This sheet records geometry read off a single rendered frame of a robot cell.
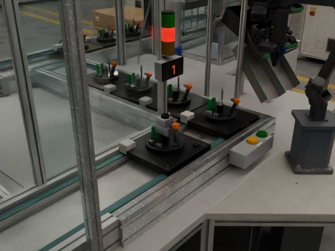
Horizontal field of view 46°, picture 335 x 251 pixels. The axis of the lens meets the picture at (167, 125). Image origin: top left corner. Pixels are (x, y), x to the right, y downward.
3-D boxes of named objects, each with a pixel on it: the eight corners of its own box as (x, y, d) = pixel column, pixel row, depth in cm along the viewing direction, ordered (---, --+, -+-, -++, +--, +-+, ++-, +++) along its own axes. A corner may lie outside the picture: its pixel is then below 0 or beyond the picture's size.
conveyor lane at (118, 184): (255, 137, 173) (257, 117, 169) (109, 238, 117) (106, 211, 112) (203, 119, 190) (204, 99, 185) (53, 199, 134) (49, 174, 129)
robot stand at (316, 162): (333, 174, 147) (344, 126, 138) (294, 174, 147) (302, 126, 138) (320, 154, 160) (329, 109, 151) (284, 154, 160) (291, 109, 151)
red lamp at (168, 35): (177, 40, 146) (177, 26, 144) (168, 42, 143) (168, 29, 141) (167, 38, 149) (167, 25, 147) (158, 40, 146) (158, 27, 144)
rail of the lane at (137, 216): (273, 138, 173) (276, 115, 168) (123, 248, 113) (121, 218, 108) (262, 134, 176) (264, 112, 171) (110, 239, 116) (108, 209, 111)
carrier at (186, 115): (258, 119, 169) (261, 92, 163) (227, 139, 152) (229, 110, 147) (212, 104, 183) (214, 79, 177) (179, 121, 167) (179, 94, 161)
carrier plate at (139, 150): (211, 149, 146) (211, 143, 145) (168, 176, 130) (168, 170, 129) (162, 129, 160) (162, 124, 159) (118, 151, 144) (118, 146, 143)
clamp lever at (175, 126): (180, 142, 140) (180, 123, 137) (176, 145, 139) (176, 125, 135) (172, 139, 142) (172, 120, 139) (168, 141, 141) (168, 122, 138)
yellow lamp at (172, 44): (177, 53, 149) (177, 40, 146) (168, 56, 145) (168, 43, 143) (167, 51, 152) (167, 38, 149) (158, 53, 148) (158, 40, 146)
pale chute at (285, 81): (294, 87, 192) (300, 83, 188) (277, 94, 185) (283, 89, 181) (265, 39, 197) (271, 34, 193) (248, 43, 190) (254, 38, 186)
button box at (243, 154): (272, 148, 157) (274, 134, 154) (244, 170, 143) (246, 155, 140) (256, 142, 161) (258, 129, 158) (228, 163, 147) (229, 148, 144)
